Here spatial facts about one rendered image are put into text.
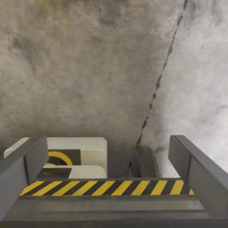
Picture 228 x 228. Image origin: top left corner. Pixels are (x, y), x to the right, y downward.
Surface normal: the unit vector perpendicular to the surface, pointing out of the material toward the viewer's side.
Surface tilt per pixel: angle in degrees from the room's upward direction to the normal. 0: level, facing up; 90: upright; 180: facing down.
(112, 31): 0
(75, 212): 45
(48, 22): 0
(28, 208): 0
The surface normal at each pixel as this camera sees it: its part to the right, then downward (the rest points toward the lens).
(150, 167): 0.01, -0.58
